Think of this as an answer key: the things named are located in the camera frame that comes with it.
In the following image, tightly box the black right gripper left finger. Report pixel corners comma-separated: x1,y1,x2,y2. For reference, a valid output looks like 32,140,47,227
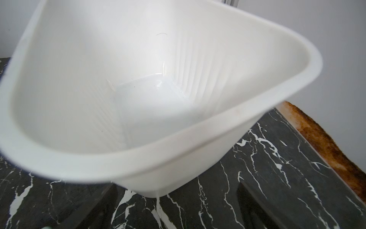
58,184,118,229

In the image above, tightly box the white plastic storage box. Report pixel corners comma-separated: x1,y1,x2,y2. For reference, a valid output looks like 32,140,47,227
1,1,323,198

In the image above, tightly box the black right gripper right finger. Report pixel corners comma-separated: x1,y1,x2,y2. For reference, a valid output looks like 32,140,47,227
236,182,286,229

